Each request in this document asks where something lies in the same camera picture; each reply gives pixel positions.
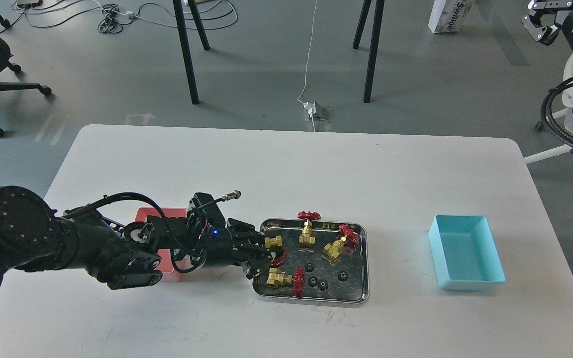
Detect tangled floor cables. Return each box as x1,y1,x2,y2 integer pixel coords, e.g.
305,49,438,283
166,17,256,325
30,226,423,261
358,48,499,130
10,0,238,35

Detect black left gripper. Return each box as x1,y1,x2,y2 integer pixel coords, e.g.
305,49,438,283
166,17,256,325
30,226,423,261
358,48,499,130
187,192,273,279

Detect black stand leg far left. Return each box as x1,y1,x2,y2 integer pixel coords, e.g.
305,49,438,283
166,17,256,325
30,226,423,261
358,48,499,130
188,0,211,51

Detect brass valve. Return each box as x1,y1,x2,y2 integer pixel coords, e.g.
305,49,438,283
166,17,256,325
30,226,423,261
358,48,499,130
322,224,361,266
297,211,321,250
264,235,287,268
266,267,305,298

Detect shiny metal tray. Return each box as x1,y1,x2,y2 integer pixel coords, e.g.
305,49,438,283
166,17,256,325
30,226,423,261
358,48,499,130
253,218,369,303

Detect pink plastic box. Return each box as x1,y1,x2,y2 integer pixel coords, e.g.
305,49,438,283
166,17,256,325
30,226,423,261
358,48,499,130
135,206,187,282

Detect white cardboard box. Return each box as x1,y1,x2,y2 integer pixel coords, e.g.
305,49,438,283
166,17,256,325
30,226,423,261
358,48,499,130
428,0,475,34

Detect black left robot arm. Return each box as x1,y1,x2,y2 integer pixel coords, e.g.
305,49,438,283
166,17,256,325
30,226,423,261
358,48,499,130
0,186,284,289

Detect black stand leg far right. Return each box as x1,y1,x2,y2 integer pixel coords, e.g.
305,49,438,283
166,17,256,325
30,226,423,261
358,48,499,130
352,0,372,50

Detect light blue plastic box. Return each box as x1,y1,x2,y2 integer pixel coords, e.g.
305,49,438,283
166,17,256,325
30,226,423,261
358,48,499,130
428,215,506,291

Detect floor power socket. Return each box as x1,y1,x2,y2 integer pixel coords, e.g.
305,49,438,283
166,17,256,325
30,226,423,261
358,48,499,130
303,101,328,121

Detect white power cable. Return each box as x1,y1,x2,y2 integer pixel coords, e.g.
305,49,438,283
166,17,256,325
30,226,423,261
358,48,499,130
296,0,319,132

